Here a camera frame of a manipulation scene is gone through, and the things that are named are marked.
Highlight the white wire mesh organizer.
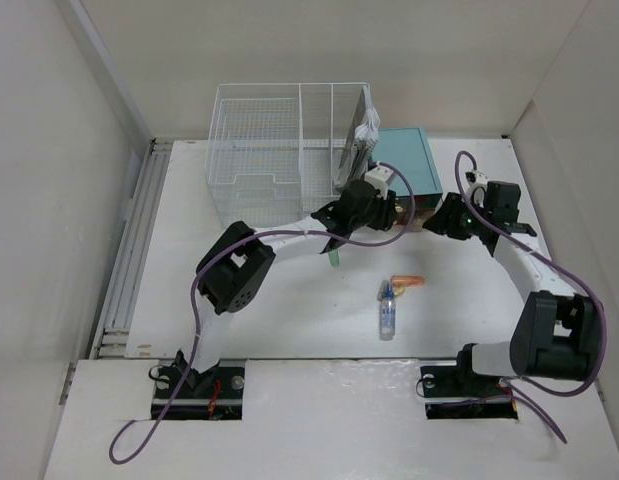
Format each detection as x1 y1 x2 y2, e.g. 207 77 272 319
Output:
206 82 370 228

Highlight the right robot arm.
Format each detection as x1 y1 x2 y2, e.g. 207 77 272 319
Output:
423 172 601 394

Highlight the orange marker pen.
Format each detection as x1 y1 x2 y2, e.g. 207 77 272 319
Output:
390 275 425 288

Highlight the teal drawer box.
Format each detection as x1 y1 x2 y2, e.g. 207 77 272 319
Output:
371 127 443 198

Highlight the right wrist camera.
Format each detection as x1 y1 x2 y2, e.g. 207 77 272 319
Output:
465 170 488 206

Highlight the clear smoked drawer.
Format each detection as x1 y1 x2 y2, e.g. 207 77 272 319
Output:
394 194 442 232

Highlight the green eraser stick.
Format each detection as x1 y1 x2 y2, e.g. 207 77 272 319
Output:
328 250 340 268

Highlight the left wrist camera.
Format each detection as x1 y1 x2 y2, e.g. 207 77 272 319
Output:
363 164 396 199

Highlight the clear blue glue bottle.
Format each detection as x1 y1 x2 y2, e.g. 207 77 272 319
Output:
378 281 396 341

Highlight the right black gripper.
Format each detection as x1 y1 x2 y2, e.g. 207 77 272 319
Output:
422 192 490 241

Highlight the grey white booklet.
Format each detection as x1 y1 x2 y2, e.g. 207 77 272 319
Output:
333 84 381 193

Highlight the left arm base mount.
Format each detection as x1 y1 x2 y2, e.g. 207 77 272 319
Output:
148 352 246 421

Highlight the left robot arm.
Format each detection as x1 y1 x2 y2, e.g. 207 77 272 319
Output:
174 180 397 397

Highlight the aluminium rail frame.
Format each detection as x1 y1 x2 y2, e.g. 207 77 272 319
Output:
85 139 173 360

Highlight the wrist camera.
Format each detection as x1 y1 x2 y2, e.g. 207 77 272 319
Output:
363 164 396 199
465 170 488 206

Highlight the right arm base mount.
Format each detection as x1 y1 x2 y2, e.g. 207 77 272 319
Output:
417 361 518 420

